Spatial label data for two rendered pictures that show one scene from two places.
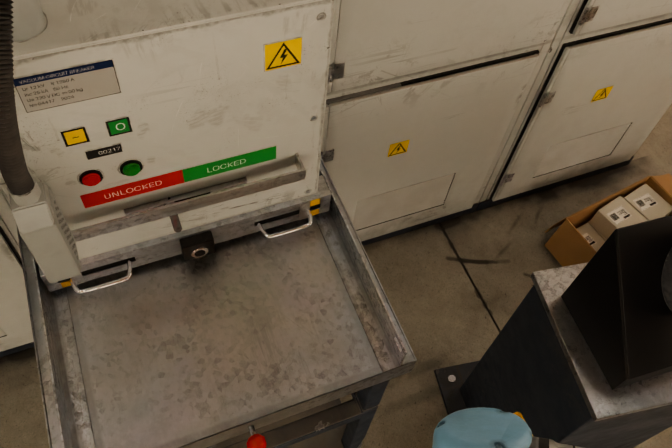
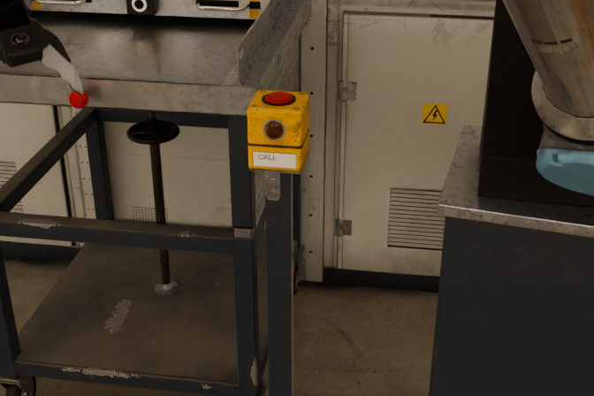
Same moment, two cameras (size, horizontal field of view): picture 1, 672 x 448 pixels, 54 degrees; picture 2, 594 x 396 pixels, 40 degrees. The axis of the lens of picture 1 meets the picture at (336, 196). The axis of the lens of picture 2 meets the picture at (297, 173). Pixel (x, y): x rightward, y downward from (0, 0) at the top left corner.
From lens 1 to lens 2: 1.32 m
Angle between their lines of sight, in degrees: 39
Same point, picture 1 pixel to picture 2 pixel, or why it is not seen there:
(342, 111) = (362, 26)
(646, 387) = (525, 204)
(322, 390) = (157, 79)
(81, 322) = not seen: hidden behind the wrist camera
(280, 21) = not seen: outside the picture
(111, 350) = not seen: hidden behind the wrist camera
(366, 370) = (206, 80)
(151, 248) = not seen: outside the picture
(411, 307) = (429, 352)
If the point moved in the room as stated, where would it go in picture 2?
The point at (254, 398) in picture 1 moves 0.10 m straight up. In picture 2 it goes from (100, 71) to (94, 16)
